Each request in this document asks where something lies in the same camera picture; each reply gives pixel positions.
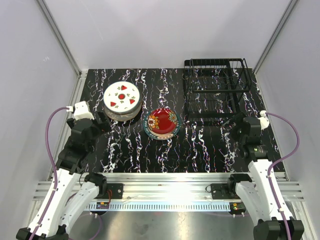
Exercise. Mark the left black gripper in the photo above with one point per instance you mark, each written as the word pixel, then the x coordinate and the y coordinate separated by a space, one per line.
pixel 104 126

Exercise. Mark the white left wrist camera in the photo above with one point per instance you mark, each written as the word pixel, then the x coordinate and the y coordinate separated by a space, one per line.
pixel 80 111

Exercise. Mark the white watermelon pattern plate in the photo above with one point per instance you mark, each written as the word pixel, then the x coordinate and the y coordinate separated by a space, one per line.
pixel 121 97

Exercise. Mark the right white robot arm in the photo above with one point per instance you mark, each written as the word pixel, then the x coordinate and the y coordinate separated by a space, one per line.
pixel 258 189

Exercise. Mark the red floral plate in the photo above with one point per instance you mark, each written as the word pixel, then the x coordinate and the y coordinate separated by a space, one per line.
pixel 162 121

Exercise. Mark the black wire dish rack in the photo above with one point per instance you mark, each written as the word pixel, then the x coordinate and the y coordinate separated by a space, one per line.
pixel 214 87

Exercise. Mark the white slotted cable duct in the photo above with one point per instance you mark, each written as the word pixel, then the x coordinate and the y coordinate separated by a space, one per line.
pixel 135 206

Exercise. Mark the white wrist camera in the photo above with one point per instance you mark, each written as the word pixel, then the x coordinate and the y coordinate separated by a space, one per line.
pixel 264 121
pixel 80 111

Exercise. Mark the dark green rimmed plate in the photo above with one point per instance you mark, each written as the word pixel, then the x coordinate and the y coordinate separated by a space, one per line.
pixel 156 136

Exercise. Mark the stack of plates under white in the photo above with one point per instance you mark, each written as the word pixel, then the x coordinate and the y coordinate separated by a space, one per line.
pixel 122 117

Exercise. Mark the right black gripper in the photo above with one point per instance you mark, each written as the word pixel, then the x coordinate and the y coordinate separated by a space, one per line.
pixel 236 118

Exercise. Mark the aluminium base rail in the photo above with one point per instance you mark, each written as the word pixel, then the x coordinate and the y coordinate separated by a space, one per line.
pixel 192 187

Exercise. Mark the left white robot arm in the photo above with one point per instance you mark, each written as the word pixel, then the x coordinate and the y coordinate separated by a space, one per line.
pixel 60 210

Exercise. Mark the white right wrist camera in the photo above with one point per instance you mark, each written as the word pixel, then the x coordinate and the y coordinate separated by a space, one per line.
pixel 264 121

